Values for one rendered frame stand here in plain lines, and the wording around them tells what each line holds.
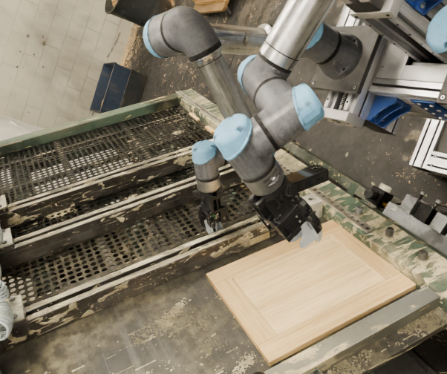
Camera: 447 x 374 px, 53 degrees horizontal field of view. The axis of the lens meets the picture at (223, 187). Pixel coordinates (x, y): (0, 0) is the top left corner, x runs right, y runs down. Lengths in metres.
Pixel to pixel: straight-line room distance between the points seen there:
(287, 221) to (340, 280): 0.53
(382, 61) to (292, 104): 0.86
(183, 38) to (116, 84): 4.30
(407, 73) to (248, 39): 0.50
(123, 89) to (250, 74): 4.66
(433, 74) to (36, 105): 5.43
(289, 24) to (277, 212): 0.35
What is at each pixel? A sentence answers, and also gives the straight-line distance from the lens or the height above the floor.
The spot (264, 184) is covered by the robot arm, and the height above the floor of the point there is 1.58.
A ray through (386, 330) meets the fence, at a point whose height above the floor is 1.05.
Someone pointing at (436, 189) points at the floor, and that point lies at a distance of 2.46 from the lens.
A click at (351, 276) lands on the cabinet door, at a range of 1.40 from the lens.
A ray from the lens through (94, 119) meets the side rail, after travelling 2.62.
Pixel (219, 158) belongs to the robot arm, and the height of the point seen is 1.35.
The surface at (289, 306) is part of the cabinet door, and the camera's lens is 1.31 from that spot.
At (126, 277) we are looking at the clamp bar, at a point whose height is 1.50.
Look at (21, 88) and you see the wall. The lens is 6.30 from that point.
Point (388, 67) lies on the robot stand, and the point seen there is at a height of 0.95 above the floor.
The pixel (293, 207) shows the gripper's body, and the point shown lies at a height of 1.49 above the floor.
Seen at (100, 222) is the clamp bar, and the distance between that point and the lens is 1.70.
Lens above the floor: 2.12
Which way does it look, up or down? 35 degrees down
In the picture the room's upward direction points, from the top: 74 degrees counter-clockwise
